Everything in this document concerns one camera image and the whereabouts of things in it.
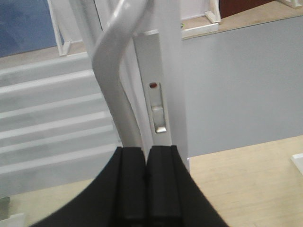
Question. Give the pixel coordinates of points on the white wooden base frame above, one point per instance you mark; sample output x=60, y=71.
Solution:
x=272, y=11

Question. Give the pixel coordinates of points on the white framed sliding glass door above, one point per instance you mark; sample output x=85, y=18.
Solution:
x=55, y=125

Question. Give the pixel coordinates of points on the brown wooden door panel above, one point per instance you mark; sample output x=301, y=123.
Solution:
x=231, y=7

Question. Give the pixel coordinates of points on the light wooden platform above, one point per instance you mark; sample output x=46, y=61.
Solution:
x=252, y=186

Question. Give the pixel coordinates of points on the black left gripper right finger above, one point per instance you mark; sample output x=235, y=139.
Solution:
x=173, y=198

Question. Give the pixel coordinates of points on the white door latch slider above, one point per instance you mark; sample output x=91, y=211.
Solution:
x=157, y=107

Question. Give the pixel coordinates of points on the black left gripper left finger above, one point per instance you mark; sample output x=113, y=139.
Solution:
x=115, y=198

